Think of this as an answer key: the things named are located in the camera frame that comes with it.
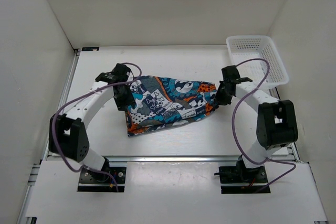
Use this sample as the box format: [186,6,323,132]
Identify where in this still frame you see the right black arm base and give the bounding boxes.
[214,155,270,195]

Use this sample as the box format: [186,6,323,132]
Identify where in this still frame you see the white perforated plastic basket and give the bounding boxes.
[226,35,289,90]

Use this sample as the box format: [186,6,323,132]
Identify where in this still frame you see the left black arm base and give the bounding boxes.
[77,164,127,193]

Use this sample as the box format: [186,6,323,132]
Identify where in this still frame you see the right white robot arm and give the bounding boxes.
[215,65,298,182]

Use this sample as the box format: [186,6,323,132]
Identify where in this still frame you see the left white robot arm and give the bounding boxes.
[48,63,135,182]

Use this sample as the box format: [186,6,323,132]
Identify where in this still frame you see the colourful patterned shorts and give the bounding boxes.
[125,76,219,137]

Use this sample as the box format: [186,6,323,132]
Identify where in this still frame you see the aluminium front rail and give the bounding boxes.
[46,155,257,164]

